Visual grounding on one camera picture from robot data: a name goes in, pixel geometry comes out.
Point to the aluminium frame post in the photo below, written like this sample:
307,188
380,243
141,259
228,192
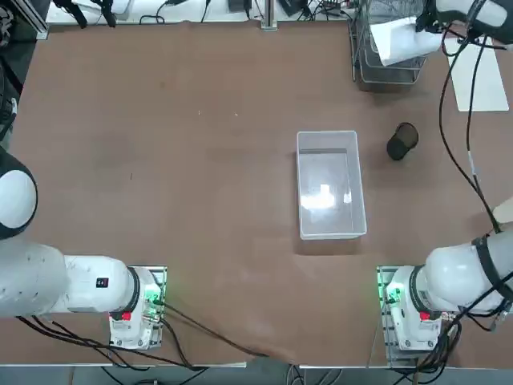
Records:
269,16

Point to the black power supply box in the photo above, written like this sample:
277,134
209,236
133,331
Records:
292,6

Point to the white A4 paper sheet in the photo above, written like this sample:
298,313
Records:
397,44

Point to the clear plastic bin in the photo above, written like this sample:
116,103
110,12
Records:
332,220

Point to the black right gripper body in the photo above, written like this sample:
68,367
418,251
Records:
428,16

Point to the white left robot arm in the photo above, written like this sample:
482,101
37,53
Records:
80,284

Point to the small black adapter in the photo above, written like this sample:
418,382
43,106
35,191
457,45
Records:
239,5

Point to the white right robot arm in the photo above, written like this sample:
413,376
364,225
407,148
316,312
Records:
441,272

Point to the aluminium frame rail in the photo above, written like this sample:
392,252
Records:
38,24

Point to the black mesh pen cup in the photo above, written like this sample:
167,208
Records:
401,144

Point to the white clipboard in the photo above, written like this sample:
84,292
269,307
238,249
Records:
489,88

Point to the silver mesh file organizer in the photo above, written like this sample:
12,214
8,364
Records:
384,76

